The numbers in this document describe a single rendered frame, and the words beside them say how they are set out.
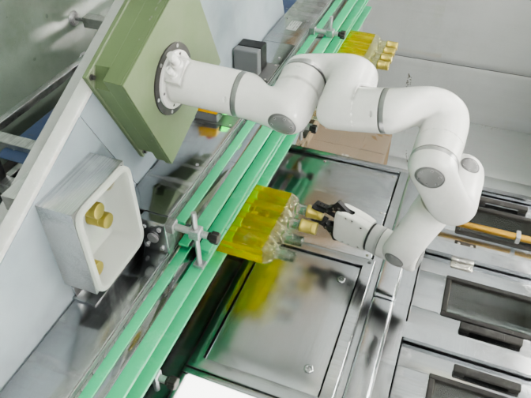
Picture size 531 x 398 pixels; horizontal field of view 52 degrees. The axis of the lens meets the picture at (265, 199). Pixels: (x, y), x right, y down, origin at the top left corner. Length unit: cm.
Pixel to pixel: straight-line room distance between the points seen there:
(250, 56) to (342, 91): 71
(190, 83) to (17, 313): 55
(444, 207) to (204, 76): 53
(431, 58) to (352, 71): 642
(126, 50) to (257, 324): 71
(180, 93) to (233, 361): 62
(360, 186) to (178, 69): 86
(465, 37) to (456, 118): 630
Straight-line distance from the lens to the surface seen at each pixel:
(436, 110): 103
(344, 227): 141
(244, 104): 110
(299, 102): 107
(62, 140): 109
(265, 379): 129
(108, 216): 115
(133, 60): 108
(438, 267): 162
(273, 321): 138
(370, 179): 184
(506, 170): 717
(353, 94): 103
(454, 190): 101
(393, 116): 100
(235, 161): 141
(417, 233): 120
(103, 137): 119
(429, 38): 737
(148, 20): 114
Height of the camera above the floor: 140
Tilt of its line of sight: 16 degrees down
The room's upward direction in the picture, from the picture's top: 104 degrees clockwise
